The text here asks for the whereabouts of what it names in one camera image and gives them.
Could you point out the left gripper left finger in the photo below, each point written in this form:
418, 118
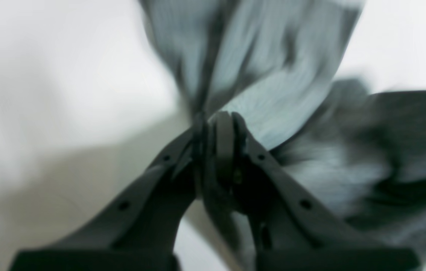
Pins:
137, 230

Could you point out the grey T-shirt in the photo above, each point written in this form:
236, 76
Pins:
273, 62

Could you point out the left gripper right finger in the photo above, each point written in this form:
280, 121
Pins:
290, 228

